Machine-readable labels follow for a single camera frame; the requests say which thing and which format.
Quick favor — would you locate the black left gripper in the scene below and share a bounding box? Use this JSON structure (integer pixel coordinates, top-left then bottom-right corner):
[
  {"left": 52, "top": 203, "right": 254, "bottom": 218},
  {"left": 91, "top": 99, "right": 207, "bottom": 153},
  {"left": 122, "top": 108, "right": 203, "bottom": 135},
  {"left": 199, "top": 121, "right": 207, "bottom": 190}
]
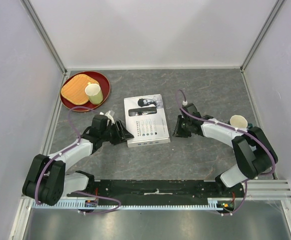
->
[{"left": 100, "top": 119, "right": 134, "bottom": 146}]

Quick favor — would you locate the white cardboard clipper box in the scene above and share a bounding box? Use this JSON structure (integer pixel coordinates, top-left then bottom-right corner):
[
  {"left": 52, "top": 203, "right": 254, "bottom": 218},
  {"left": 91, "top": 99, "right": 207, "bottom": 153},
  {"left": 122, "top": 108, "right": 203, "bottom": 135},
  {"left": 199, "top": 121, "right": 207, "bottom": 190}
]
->
[{"left": 123, "top": 94, "right": 171, "bottom": 148}]

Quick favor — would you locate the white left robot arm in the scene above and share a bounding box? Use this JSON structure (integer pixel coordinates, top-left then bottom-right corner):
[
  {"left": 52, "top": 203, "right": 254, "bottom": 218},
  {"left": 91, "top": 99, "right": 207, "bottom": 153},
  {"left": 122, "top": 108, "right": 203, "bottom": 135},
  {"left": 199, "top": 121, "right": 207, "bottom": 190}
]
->
[{"left": 22, "top": 112, "right": 134, "bottom": 206}]

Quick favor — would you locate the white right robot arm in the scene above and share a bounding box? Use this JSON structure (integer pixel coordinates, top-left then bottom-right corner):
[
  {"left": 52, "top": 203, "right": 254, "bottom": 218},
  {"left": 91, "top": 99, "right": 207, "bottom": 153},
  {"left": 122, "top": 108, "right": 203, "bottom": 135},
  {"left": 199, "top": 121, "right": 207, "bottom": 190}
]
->
[{"left": 173, "top": 101, "right": 278, "bottom": 197}]

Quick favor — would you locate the light green cup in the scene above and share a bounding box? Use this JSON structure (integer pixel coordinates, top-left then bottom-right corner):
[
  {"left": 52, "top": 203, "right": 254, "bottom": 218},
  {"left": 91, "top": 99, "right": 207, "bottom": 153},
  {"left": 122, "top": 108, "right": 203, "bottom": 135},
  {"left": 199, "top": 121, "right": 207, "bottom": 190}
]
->
[{"left": 84, "top": 82, "right": 104, "bottom": 105}]

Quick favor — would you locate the woven bamboo mat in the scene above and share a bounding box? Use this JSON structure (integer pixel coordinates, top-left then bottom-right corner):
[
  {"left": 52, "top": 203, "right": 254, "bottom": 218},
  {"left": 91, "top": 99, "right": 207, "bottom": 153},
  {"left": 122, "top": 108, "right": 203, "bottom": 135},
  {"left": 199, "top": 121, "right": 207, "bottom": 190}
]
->
[{"left": 61, "top": 73, "right": 99, "bottom": 106}]

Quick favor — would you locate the red wooden bowl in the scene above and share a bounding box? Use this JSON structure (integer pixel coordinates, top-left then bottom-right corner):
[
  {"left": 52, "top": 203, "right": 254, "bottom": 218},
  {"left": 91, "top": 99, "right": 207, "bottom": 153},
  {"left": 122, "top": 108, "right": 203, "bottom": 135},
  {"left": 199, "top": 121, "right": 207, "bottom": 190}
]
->
[{"left": 59, "top": 71, "right": 111, "bottom": 112}]

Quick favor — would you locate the green ceramic mug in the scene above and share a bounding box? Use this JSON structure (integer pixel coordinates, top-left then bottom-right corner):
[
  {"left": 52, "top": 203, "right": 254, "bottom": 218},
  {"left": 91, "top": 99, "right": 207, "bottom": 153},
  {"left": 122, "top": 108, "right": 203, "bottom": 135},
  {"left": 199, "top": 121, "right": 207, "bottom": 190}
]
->
[{"left": 229, "top": 115, "right": 253, "bottom": 129}]

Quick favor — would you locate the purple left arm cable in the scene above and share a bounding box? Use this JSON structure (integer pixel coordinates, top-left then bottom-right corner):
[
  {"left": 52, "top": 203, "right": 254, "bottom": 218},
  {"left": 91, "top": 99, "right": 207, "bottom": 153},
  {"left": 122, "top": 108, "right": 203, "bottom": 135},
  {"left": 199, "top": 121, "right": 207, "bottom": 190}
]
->
[{"left": 34, "top": 106, "right": 106, "bottom": 206}]

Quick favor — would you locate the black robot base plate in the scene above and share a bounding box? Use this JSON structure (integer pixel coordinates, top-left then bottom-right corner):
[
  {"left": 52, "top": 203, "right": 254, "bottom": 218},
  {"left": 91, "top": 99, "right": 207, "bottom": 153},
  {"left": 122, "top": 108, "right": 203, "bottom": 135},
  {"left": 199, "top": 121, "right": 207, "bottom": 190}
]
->
[{"left": 83, "top": 179, "right": 245, "bottom": 207}]

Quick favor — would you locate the grey slotted cable duct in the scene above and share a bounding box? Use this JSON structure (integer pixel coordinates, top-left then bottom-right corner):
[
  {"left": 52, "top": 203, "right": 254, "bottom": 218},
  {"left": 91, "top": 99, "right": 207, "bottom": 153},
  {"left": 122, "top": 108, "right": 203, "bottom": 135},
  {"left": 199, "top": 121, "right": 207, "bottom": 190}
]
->
[{"left": 31, "top": 198, "right": 223, "bottom": 211}]

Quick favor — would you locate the aluminium front frame rail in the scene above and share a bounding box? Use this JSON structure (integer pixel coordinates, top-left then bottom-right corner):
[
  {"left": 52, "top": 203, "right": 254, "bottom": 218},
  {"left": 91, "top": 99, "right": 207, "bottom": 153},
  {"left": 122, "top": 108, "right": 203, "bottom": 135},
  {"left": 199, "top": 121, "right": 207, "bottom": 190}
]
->
[{"left": 20, "top": 178, "right": 291, "bottom": 201}]

